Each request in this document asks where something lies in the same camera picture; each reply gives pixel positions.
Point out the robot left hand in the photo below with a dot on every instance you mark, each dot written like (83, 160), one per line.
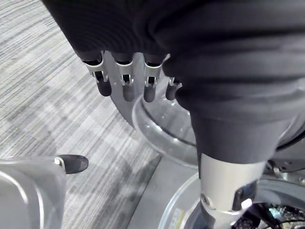
(214, 59)

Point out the dark robot foot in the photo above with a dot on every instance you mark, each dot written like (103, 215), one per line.
(75, 163)

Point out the washing machine door with glass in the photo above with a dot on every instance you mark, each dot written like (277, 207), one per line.
(164, 126)

